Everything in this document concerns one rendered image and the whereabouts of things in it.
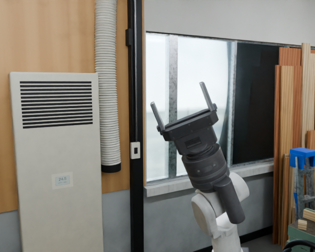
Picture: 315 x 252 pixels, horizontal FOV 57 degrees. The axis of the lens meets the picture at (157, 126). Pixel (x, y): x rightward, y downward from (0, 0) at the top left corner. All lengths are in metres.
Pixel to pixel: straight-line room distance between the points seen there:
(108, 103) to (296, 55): 2.21
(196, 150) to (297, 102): 2.96
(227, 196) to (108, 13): 1.75
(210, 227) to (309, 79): 3.09
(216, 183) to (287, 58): 2.89
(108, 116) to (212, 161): 1.56
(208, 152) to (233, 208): 0.12
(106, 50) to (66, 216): 1.15
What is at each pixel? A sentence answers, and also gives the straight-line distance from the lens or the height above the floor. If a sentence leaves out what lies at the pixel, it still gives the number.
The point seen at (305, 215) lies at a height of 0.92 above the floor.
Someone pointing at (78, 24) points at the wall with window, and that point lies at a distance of 2.26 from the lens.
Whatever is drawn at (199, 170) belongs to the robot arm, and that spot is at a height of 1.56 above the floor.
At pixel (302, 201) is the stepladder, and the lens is 2.86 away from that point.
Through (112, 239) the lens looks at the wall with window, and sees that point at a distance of 2.64.
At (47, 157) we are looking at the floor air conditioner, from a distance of 1.94.
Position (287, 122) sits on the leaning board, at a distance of 3.35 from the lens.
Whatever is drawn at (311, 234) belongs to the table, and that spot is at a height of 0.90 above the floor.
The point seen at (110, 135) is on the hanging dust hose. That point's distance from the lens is 2.13.
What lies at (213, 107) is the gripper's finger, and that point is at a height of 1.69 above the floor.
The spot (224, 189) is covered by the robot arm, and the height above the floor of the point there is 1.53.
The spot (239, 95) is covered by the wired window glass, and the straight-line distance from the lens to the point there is 3.12.
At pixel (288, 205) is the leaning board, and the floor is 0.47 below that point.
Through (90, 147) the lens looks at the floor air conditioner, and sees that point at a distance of 1.99.
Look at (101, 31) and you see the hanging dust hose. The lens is 2.15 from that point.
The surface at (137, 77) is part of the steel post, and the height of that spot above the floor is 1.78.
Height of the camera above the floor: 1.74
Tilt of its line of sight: 8 degrees down
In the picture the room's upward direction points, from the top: straight up
